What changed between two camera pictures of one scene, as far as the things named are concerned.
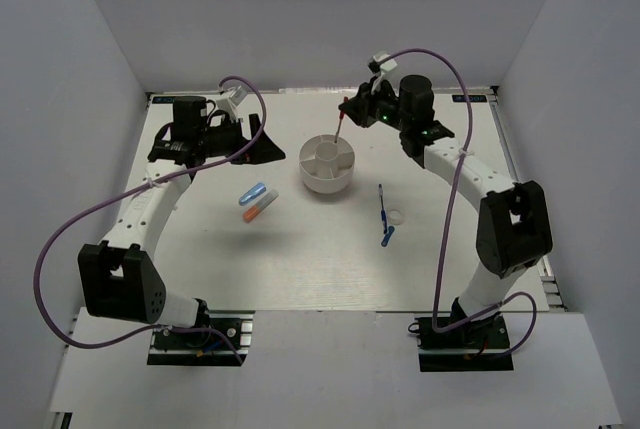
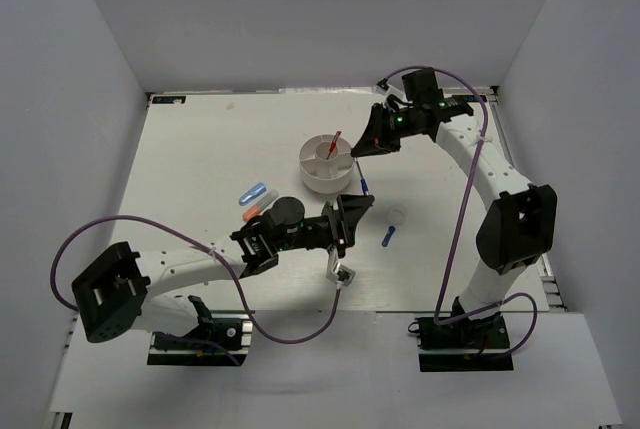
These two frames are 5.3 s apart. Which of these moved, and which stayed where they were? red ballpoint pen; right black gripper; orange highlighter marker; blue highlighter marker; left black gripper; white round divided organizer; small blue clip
Moved: red ballpoint pen; left black gripper; right black gripper
Stayed: white round divided organizer; orange highlighter marker; small blue clip; blue highlighter marker
